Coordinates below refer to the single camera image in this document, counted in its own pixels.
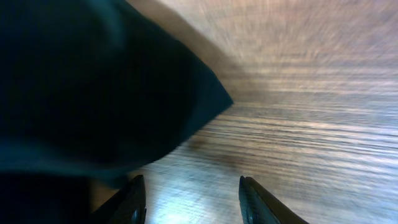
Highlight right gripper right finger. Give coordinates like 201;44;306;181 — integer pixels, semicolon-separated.
239;176;308;224

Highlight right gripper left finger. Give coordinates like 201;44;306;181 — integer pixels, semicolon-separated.
90;175;147;224

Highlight black shorts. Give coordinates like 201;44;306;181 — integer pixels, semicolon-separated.
1;0;233;223

